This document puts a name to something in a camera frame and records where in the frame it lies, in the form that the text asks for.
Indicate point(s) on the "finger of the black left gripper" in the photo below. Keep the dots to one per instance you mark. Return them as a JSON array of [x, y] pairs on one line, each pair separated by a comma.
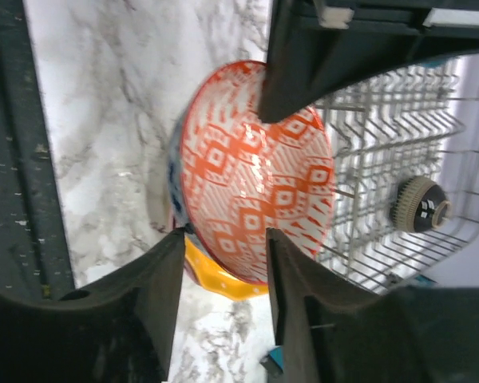
[[316, 48]]

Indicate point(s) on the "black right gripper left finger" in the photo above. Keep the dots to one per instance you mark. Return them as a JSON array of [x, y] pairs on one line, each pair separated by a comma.
[[119, 328]]

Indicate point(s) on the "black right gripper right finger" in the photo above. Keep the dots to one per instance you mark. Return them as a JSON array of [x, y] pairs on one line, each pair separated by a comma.
[[331, 330]]

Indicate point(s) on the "orange polka dot plate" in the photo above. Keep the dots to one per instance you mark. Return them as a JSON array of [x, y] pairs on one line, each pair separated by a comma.
[[206, 273]]

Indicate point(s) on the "grey wire dish rack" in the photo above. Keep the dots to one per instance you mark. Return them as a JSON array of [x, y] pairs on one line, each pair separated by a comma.
[[418, 121]]

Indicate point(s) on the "red patterned glass bowl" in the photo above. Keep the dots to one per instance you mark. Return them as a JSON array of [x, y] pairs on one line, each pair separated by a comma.
[[231, 176]]

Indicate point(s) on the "brown patterned bowl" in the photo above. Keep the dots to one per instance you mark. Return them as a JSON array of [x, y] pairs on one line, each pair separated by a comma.
[[420, 205]]

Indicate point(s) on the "blue network switch box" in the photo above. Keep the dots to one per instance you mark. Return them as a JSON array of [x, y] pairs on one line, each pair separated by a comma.
[[273, 362]]

